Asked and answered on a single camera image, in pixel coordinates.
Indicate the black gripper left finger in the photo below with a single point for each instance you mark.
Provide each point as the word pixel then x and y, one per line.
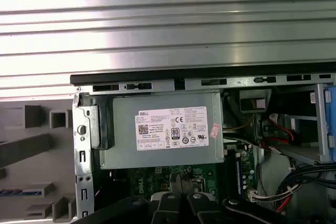
pixel 168 208

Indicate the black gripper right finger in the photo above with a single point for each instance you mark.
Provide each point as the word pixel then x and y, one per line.
pixel 199 208

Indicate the black RAM slot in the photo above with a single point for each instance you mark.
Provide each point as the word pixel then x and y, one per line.
pixel 229 161

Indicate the green motherboard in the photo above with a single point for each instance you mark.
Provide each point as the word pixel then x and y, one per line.
pixel 147 179

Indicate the grey power supply unit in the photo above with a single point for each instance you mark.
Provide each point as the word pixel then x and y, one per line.
pixel 123 142

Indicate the black PC case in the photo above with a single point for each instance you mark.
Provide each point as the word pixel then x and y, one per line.
pixel 162 77

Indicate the tall silver drive cage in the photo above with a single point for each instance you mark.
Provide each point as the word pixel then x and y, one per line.
pixel 320 119

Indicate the grey parts rack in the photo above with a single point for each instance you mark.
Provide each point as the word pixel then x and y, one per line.
pixel 26 145

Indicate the blue disk carrier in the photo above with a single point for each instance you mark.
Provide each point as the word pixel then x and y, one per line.
pixel 329 119

